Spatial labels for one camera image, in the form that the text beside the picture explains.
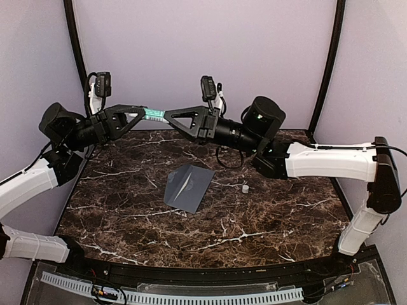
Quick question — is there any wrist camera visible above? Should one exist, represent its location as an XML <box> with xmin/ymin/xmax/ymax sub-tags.
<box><xmin>95</xmin><ymin>72</ymin><xmax>111</xmax><ymax>98</ymax></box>
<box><xmin>200</xmin><ymin>76</ymin><xmax>217</xmax><ymax>102</ymax></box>

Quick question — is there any grey paper envelope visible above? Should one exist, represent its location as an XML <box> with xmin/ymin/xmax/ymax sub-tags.
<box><xmin>163</xmin><ymin>164</ymin><xmax>215</xmax><ymax>214</ymax></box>

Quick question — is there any green and white glue stick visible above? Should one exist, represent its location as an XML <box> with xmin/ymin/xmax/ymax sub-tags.
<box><xmin>143</xmin><ymin>107</ymin><xmax>169</xmax><ymax>124</ymax></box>

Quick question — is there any left black frame post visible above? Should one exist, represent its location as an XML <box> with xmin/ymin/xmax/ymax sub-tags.
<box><xmin>62</xmin><ymin>0</ymin><xmax>105</xmax><ymax>137</ymax></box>

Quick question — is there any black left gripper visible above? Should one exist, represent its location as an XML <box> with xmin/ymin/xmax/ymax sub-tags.
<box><xmin>64</xmin><ymin>104</ymin><xmax>149</xmax><ymax>151</ymax></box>

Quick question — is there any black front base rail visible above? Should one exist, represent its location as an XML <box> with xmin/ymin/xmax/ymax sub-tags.
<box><xmin>31</xmin><ymin>245</ymin><xmax>381</xmax><ymax>287</ymax></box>

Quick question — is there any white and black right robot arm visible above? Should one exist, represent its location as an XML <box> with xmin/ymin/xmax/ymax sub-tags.
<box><xmin>163</xmin><ymin>96</ymin><xmax>405</xmax><ymax>276</ymax></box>

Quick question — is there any black frame post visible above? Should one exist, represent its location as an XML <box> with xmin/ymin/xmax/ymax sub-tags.
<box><xmin>307</xmin><ymin>0</ymin><xmax>346</xmax><ymax>136</ymax></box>
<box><xmin>62</xmin><ymin>0</ymin><xmax>105</xmax><ymax>137</ymax></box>

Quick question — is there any white slotted cable duct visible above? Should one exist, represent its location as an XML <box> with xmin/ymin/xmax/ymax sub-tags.
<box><xmin>41</xmin><ymin>271</ymin><xmax>304</xmax><ymax>304</ymax></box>

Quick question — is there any right black frame post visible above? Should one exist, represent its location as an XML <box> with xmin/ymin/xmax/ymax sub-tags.
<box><xmin>307</xmin><ymin>0</ymin><xmax>346</xmax><ymax>136</ymax></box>

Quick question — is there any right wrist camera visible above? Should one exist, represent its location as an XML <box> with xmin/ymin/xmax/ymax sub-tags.
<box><xmin>200</xmin><ymin>76</ymin><xmax>217</xmax><ymax>102</ymax></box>

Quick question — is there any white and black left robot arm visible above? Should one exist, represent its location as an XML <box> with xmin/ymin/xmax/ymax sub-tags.
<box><xmin>1</xmin><ymin>102</ymin><xmax>146</xmax><ymax>277</ymax></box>

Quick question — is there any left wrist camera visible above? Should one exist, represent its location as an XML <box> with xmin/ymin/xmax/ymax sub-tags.
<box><xmin>95</xmin><ymin>72</ymin><xmax>111</xmax><ymax>98</ymax></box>

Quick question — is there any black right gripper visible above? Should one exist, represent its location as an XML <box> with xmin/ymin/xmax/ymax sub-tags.
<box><xmin>164</xmin><ymin>104</ymin><xmax>262</xmax><ymax>153</ymax></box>

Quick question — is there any white glue stick cap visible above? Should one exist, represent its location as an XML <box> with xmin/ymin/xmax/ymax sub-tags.
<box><xmin>242</xmin><ymin>185</ymin><xmax>249</xmax><ymax>194</ymax></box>

